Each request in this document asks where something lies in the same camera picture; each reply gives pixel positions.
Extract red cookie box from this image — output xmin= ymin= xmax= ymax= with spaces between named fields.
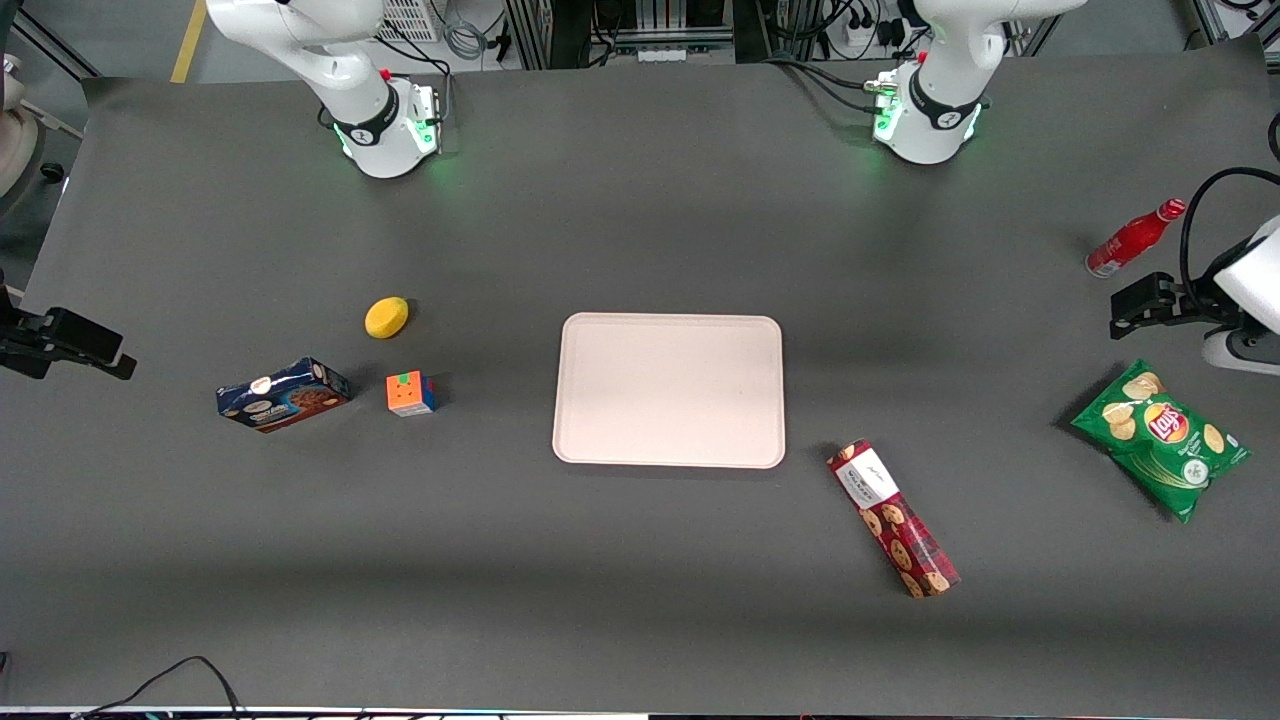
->
xmin=826 ymin=438 xmax=962 ymax=599

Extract blue cookie box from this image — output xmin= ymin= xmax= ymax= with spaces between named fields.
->
xmin=215 ymin=356 xmax=352 ymax=434

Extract beige plastic tray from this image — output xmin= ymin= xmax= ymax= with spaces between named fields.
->
xmin=552 ymin=312 xmax=787 ymax=470

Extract red drink bottle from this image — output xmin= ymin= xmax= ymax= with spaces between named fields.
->
xmin=1085 ymin=197 xmax=1188 ymax=279

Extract green chips bag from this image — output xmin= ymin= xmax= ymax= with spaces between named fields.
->
xmin=1069 ymin=359 xmax=1253 ymax=525

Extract beige chair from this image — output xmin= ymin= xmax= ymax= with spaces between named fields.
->
xmin=0 ymin=52 xmax=69 ymax=199

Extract yellow lemon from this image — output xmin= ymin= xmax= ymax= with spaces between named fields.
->
xmin=364 ymin=296 xmax=410 ymax=341

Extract colourful puzzle cube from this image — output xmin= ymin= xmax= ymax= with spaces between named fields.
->
xmin=385 ymin=370 xmax=439 ymax=418

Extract white power strip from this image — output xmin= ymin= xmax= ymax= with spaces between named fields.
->
xmin=843 ymin=8 xmax=906 ymax=53

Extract dark grey table cover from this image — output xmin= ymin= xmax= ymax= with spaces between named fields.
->
xmin=0 ymin=35 xmax=1280 ymax=717

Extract aluminium equipment rack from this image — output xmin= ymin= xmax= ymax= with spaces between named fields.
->
xmin=503 ymin=0 xmax=738 ymax=69

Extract thin black loose cable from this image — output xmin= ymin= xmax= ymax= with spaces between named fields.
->
xmin=78 ymin=655 xmax=246 ymax=720

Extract black arm base cables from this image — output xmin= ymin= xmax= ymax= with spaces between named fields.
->
xmin=765 ymin=52 xmax=886 ymax=116

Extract grey coiled cable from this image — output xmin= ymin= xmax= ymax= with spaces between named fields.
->
xmin=443 ymin=0 xmax=489 ymax=59

